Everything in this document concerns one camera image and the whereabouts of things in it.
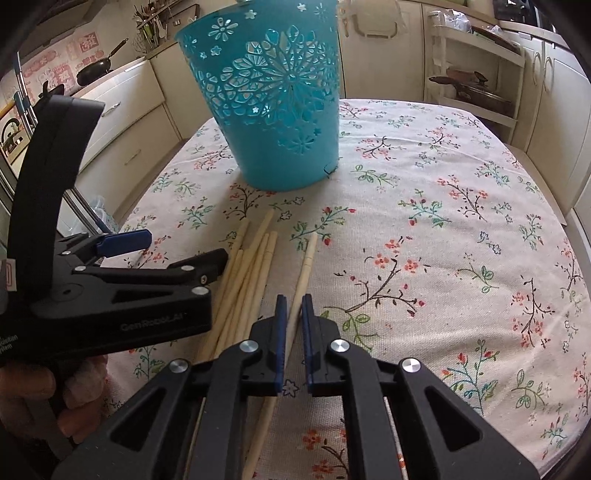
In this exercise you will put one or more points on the floral tablecloth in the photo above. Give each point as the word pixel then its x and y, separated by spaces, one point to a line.
pixel 415 277

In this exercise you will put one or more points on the white storage rack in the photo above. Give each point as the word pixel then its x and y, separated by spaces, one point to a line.
pixel 485 115

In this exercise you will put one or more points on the clear plastic containers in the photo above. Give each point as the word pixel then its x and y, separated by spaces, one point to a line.
pixel 99 214

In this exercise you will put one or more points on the white drawer cabinet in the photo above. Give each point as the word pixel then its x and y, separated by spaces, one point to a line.
pixel 129 120

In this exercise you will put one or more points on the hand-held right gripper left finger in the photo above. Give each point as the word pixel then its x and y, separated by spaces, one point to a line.
pixel 279 341

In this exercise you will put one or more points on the red patterned wall stickers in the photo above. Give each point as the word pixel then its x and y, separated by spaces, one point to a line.
pixel 60 64

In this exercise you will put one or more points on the teal perforated plastic basket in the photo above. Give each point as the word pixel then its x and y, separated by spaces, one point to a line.
pixel 277 152

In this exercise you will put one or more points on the metal pot with lid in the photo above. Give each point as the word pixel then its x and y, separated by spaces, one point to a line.
pixel 480 99

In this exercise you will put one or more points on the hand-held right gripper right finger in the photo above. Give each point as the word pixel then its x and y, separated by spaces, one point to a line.
pixel 308 350

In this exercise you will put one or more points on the pale wooden chopstick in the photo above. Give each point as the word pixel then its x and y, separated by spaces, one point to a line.
pixel 307 263

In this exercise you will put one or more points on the blue mop pole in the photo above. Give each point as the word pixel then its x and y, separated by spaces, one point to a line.
pixel 25 99

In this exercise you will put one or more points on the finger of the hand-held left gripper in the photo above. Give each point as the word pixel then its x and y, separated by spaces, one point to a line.
pixel 184 272
pixel 124 240

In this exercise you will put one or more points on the dark kettle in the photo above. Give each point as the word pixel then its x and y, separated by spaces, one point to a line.
pixel 9 136

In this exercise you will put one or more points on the clear plastic bag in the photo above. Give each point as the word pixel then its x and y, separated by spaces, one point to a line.
pixel 455 21

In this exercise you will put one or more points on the pile of wooden chopsticks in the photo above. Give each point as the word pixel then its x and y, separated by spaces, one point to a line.
pixel 249 277

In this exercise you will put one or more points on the person's left hand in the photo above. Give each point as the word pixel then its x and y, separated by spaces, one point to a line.
pixel 85 383

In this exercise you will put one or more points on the black frying pan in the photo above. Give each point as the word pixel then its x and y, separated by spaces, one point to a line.
pixel 94 71

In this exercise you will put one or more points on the utensil rack with kitchen tools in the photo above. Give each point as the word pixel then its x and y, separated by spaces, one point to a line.
pixel 150 32

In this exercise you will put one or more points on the cream tall cabinet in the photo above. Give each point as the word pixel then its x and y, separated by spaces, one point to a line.
pixel 554 115

